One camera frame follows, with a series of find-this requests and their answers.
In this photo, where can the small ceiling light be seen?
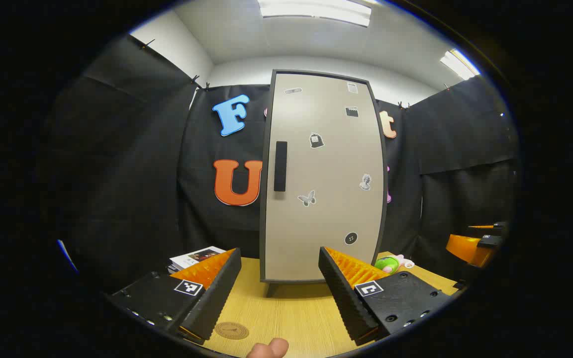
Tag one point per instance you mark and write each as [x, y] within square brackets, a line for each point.
[459, 63]

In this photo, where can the long ceiling light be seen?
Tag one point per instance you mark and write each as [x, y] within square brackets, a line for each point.
[316, 11]

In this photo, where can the white book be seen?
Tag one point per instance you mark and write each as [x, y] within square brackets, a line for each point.
[194, 257]

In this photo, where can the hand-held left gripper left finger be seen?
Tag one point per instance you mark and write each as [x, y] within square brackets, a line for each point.
[219, 293]

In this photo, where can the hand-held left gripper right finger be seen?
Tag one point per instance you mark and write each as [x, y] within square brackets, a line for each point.
[346, 303]

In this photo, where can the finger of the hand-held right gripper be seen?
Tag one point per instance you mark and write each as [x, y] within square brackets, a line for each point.
[490, 227]
[468, 251]

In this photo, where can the grey cabinet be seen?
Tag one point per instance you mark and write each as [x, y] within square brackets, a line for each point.
[272, 290]

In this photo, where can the beige cabinet door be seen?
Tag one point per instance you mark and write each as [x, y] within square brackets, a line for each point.
[326, 169]

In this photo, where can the black backdrop cloth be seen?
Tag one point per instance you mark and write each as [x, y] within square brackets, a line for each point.
[127, 174]

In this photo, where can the green and pink toy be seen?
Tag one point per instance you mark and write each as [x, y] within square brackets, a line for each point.
[387, 263]

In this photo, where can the round brown coaster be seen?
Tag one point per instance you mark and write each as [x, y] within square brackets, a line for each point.
[232, 330]

